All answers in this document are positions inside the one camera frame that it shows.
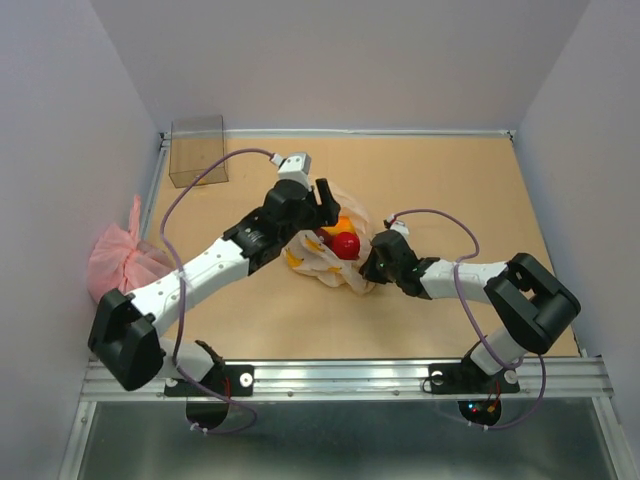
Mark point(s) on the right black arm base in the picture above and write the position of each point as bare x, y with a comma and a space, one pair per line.
465, 377

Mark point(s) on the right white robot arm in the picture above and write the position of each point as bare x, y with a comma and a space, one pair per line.
535, 308

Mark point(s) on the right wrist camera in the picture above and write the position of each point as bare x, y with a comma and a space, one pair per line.
394, 224

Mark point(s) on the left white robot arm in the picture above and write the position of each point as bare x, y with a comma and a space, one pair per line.
127, 328

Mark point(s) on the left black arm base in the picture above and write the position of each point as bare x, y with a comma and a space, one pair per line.
210, 370

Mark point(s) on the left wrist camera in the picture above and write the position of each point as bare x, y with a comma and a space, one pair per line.
295, 167

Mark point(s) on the yellow fruit in bag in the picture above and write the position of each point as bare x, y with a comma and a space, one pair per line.
344, 224

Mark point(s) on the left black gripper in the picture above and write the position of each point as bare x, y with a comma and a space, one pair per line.
330, 206

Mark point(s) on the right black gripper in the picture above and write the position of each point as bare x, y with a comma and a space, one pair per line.
369, 270

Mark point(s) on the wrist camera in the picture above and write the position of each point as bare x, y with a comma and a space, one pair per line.
394, 224
295, 167

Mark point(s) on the pink plastic bag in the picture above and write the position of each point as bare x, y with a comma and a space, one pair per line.
122, 260

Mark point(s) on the transparent grey plastic box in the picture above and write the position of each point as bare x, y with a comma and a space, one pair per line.
196, 144

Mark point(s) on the translucent printed plastic bag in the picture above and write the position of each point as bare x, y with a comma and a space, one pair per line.
307, 255

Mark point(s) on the aluminium front rail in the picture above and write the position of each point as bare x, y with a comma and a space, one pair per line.
360, 380

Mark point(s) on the bright red round fruit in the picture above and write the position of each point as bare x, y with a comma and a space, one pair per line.
346, 246

